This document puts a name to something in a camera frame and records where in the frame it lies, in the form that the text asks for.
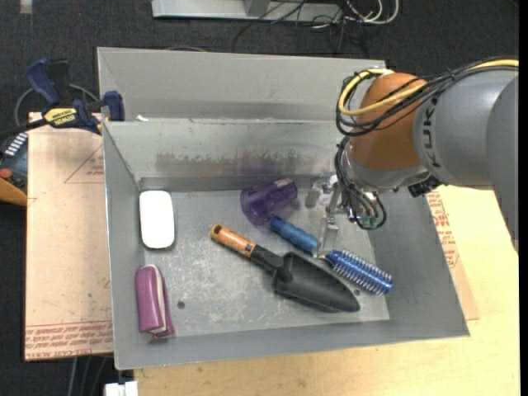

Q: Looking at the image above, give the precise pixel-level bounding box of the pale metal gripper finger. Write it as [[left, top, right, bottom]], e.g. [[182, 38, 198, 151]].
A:
[[304, 177, 332, 209], [318, 214, 341, 259]]

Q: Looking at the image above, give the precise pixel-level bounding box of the clear purple plastic cup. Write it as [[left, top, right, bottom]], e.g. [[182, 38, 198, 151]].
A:
[[239, 179, 299, 227]]

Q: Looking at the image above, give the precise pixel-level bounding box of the blue round hair brush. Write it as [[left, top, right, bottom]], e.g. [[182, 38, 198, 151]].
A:
[[269, 214, 394, 297]]

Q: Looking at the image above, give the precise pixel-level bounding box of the grey metal bin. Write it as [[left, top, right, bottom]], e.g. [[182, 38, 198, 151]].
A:
[[97, 46, 471, 371]]

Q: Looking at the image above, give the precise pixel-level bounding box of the white computer mouse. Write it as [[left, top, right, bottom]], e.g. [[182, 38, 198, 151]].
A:
[[139, 190, 177, 250]]

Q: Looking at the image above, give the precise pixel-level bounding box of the purple and white stapler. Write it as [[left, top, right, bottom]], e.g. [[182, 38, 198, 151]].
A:
[[134, 263, 176, 339]]

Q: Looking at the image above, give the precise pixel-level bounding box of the black trowel with orange handle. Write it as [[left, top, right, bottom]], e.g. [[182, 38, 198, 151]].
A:
[[209, 223, 361, 314]]

